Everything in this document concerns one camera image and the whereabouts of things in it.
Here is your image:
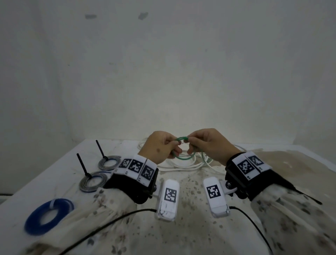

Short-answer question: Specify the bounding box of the black left camera lead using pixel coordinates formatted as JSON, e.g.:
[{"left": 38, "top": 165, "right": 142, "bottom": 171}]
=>
[{"left": 59, "top": 209, "right": 157, "bottom": 255}]

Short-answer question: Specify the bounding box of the black wristband with markers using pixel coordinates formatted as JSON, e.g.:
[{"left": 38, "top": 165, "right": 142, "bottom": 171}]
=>
[
  {"left": 225, "top": 151, "right": 297, "bottom": 201},
  {"left": 103, "top": 154, "right": 159, "bottom": 205}
]

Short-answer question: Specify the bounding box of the person's right forearm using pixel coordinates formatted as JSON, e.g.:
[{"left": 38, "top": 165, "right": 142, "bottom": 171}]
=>
[{"left": 249, "top": 184, "right": 336, "bottom": 255}]

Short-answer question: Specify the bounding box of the person's left forearm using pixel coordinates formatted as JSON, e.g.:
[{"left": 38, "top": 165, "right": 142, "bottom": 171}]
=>
[{"left": 26, "top": 188, "right": 137, "bottom": 255}]

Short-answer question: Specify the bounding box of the clear blue-striped cable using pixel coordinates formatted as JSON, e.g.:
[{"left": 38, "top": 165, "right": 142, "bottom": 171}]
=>
[
  {"left": 79, "top": 171, "right": 108, "bottom": 193},
  {"left": 98, "top": 155, "right": 121, "bottom": 171}
]

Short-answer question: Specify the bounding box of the black right wristband with markers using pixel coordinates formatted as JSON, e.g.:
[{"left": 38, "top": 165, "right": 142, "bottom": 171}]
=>
[{"left": 225, "top": 151, "right": 297, "bottom": 201}]

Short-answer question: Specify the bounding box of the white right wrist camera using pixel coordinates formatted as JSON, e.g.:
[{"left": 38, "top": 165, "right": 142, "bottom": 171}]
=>
[{"left": 203, "top": 177, "right": 234, "bottom": 219}]

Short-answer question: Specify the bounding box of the white cable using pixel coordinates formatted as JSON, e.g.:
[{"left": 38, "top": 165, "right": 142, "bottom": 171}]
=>
[{"left": 138, "top": 138, "right": 247, "bottom": 173}]

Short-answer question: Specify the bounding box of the blue wire coil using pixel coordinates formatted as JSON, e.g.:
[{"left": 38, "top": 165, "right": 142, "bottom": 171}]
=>
[{"left": 24, "top": 198, "right": 75, "bottom": 236}]

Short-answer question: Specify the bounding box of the black camera lead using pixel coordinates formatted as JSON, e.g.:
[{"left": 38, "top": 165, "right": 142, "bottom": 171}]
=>
[
  {"left": 59, "top": 209, "right": 157, "bottom": 255},
  {"left": 229, "top": 206, "right": 273, "bottom": 254}
]

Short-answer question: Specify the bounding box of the person's left hand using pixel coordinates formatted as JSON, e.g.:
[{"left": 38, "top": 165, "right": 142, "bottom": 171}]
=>
[{"left": 138, "top": 131, "right": 183, "bottom": 165}]

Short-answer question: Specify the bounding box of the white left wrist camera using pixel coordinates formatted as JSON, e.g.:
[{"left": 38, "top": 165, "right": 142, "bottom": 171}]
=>
[{"left": 154, "top": 179, "right": 180, "bottom": 222}]

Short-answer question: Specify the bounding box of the black right camera lead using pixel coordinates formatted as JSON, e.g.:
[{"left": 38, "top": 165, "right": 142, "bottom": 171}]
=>
[{"left": 229, "top": 206, "right": 273, "bottom": 254}]

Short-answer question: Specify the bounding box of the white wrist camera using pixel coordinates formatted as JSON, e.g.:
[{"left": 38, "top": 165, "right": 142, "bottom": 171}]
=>
[
  {"left": 154, "top": 179, "right": 180, "bottom": 222},
  {"left": 203, "top": 177, "right": 234, "bottom": 219}
]

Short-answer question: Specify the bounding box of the black left wristband with markers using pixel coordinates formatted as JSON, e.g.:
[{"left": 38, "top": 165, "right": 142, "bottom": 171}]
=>
[{"left": 103, "top": 154, "right": 159, "bottom": 205}]

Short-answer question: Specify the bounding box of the green wire coil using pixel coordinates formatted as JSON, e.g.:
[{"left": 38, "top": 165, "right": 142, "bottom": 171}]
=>
[{"left": 172, "top": 136, "right": 210, "bottom": 161}]

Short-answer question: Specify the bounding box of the person's right hand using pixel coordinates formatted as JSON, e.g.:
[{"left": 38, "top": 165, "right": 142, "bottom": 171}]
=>
[{"left": 183, "top": 128, "right": 236, "bottom": 166}]

